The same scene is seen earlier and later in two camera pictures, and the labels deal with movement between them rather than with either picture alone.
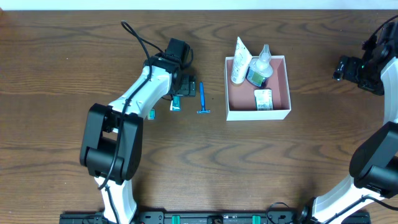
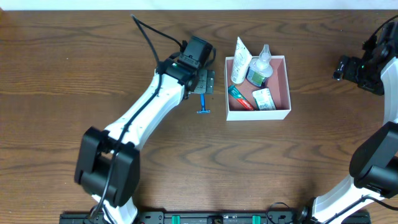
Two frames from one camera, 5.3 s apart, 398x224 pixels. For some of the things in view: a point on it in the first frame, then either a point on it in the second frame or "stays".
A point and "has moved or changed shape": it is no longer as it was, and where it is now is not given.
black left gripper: (186, 86) -> (205, 82)
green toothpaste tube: (175, 104) has moved or changed shape
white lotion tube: (242, 60) stays
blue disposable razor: (201, 92) stays
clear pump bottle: (260, 69) stays
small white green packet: (263, 99) stays
